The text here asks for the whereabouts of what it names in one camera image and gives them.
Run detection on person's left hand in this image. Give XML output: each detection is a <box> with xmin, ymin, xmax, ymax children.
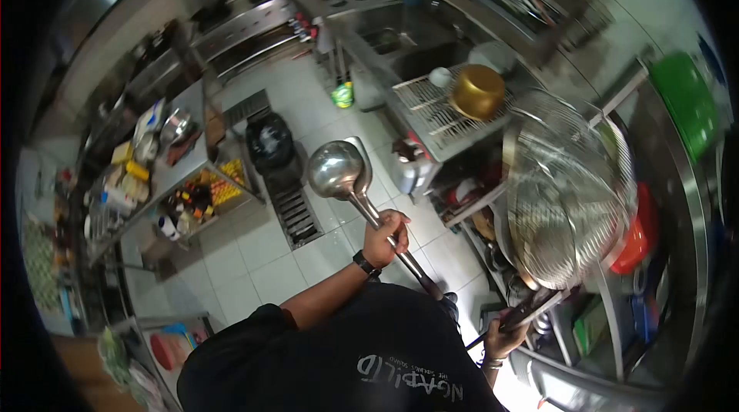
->
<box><xmin>363</xmin><ymin>209</ymin><xmax>412</xmax><ymax>270</ymax></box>

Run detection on person's right hand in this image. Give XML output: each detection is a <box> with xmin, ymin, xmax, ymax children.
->
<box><xmin>483</xmin><ymin>308</ymin><xmax>530</xmax><ymax>362</ymax></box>

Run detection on person's right fingers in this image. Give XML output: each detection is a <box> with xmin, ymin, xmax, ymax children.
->
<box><xmin>498</xmin><ymin>308</ymin><xmax>530</xmax><ymax>337</ymax></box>

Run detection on steel wok spatula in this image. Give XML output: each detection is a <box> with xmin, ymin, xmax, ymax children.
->
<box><xmin>344</xmin><ymin>136</ymin><xmax>405</xmax><ymax>251</ymax></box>

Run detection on steel ladle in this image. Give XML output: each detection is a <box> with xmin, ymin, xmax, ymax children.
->
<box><xmin>306</xmin><ymin>140</ymin><xmax>446</xmax><ymax>302</ymax></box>

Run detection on large wire skimmer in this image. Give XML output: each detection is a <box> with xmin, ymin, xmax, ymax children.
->
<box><xmin>465</xmin><ymin>89</ymin><xmax>639</xmax><ymax>352</ymax></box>

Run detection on black wrist band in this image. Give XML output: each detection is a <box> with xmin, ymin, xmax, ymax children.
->
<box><xmin>353</xmin><ymin>249</ymin><xmax>382</xmax><ymax>279</ymax></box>

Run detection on white plastic jerry can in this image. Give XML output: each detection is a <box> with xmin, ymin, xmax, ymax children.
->
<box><xmin>393</xmin><ymin>137</ymin><xmax>441</xmax><ymax>197</ymax></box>

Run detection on steel storage rack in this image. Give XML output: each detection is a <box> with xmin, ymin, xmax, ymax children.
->
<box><xmin>430</xmin><ymin>141</ymin><xmax>714</xmax><ymax>395</ymax></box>

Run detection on metal floor drain grate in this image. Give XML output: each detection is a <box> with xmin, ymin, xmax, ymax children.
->
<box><xmin>267</xmin><ymin>180</ymin><xmax>324</xmax><ymax>250</ymax></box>

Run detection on person's body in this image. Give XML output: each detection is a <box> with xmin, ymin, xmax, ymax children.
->
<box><xmin>176</xmin><ymin>282</ymin><xmax>509</xmax><ymax>412</ymax></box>

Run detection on green yellow bottle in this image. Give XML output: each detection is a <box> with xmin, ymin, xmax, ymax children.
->
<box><xmin>331</xmin><ymin>80</ymin><xmax>355</xmax><ymax>109</ymax></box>

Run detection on red plastic basin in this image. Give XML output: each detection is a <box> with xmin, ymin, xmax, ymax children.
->
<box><xmin>609</xmin><ymin>181</ymin><xmax>659</xmax><ymax>276</ymax></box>

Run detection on black trash bin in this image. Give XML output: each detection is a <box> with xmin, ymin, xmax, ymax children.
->
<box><xmin>245</xmin><ymin>112</ymin><xmax>296</xmax><ymax>175</ymax></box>

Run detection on gold metal pot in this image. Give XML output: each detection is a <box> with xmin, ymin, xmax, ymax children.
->
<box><xmin>449</xmin><ymin>64</ymin><xmax>507</xmax><ymax>122</ymax></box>

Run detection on steel sink counter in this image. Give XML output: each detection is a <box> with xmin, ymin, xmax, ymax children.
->
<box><xmin>291</xmin><ymin>0</ymin><xmax>523</xmax><ymax>163</ymax></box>

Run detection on steel prep table with goods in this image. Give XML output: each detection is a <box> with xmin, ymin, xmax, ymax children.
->
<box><xmin>81</xmin><ymin>80</ymin><xmax>268</xmax><ymax>263</ymax></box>

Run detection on steel stove with woks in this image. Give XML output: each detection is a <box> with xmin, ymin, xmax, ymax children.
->
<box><xmin>187</xmin><ymin>0</ymin><xmax>324</xmax><ymax>82</ymax></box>

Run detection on steel table with red board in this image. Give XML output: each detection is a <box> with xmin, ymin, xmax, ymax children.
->
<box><xmin>97</xmin><ymin>313</ymin><xmax>216</xmax><ymax>412</ymax></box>

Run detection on green plastic basin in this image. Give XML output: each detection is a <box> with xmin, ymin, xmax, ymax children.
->
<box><xmin>648</xmin><ymin>52</ymin><xmax>721</xmax><ymax>163</ymax></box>

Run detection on white wire drying rack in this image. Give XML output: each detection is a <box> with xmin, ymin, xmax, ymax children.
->
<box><xmin>392</xmin><ymin>64</ymin><xmax>516</xmax><ymax>138</ymax></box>

